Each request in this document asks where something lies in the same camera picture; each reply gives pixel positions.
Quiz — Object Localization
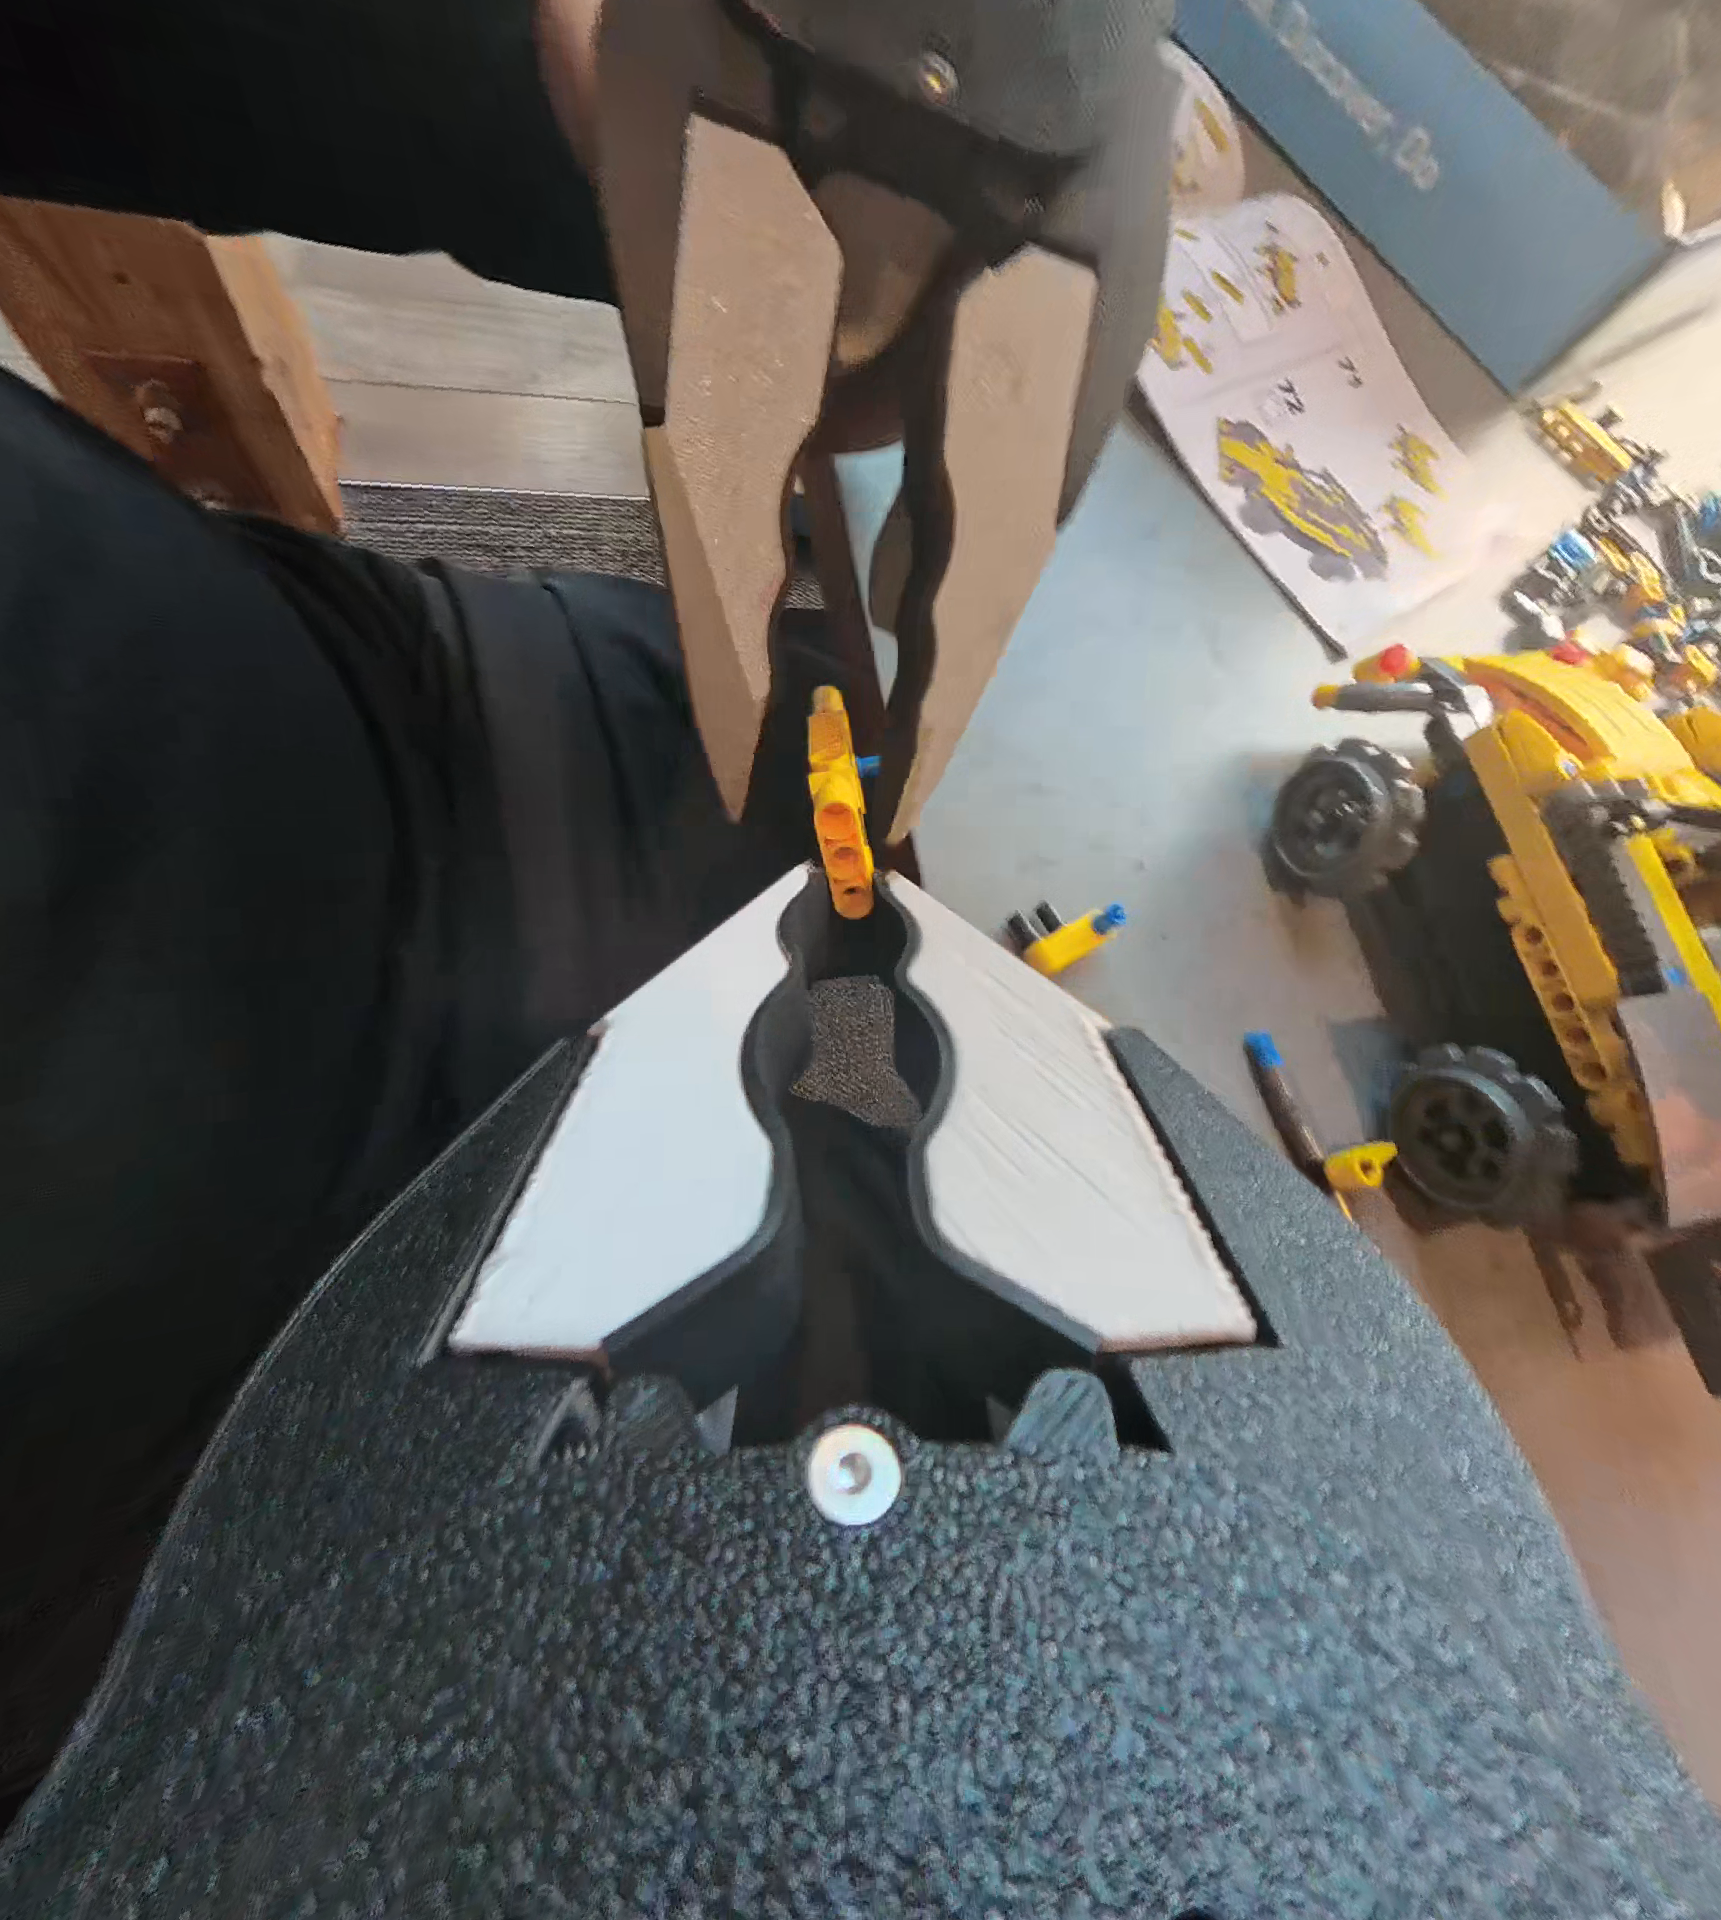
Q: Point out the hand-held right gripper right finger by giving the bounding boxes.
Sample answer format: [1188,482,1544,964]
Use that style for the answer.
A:
[878,873,1259,1361]

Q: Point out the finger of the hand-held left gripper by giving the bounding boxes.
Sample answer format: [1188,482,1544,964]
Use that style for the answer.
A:
[594,0,844,823]
[882,245,1106,846]

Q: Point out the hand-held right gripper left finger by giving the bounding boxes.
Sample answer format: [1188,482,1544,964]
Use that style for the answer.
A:
[448,865,825,1370]

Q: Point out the small yellow pin connector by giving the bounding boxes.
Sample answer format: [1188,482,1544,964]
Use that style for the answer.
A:
[1007,900,1130,979]

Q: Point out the yellow rectangular brick block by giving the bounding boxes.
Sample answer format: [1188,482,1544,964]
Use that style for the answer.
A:
[807,687,880,920]

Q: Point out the person's left forearm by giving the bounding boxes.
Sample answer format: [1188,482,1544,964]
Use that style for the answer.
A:
[0,0,607,311]

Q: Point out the grey axle with yellow cam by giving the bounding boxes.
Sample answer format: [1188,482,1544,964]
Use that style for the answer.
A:
[1244,1032,1404,1221]

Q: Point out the building instruction booklet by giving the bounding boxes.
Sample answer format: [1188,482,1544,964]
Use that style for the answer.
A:
[1133,44,1481,659]

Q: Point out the blue cardboard box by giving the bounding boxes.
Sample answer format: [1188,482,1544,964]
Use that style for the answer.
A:
[1176,0,1673,397]

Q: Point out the person's black clothing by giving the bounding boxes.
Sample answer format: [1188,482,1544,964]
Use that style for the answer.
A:
[0,314,832,1920]

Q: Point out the yellow grey toy brick vehicle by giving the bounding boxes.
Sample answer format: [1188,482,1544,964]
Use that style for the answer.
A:
[1263,642,1721,1399]

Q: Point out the wooden beam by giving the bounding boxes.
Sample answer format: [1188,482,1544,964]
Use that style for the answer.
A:
[0,187,347,539]

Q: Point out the pile of loose brick parts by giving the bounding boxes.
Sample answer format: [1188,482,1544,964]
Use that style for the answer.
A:
[1505,382,1721,693]

